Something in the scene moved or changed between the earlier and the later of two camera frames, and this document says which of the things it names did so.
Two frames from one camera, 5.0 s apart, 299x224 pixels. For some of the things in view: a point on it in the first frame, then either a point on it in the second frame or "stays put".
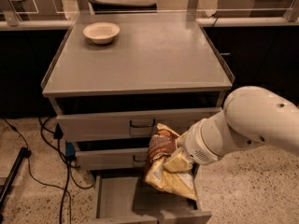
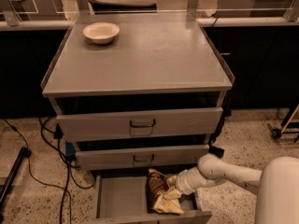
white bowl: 101,33 stays put
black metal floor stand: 25,152 stays put
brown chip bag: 162,143 → 157,183
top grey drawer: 131,125 stays put
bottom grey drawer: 125,198 stays put
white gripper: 194,146 → 182,183
